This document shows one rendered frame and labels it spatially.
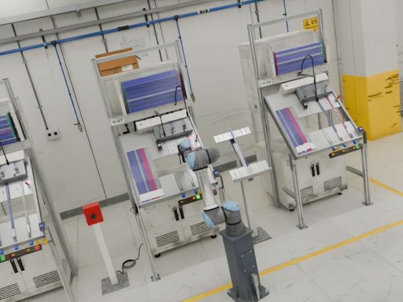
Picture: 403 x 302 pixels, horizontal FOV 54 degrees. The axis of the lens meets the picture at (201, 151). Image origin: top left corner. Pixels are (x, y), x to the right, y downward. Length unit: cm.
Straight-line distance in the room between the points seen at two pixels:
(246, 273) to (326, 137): 152
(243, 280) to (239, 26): 338
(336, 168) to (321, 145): 58
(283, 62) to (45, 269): 287
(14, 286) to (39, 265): 28
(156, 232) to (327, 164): 184
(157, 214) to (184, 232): 33
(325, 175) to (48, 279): 282
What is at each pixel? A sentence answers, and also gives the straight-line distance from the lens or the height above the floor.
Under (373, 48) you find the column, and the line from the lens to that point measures 575.
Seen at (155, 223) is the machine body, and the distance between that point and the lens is 373.
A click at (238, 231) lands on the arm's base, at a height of 58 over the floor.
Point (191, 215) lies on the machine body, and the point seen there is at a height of 33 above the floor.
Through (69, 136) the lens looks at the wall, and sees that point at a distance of 509.
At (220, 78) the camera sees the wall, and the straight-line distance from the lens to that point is 529.
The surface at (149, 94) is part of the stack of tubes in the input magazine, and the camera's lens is 353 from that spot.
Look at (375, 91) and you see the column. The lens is 584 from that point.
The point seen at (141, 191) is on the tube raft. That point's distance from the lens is 333.
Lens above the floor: 203
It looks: 18 degrees down
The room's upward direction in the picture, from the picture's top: 12 degrees counter-clockwise
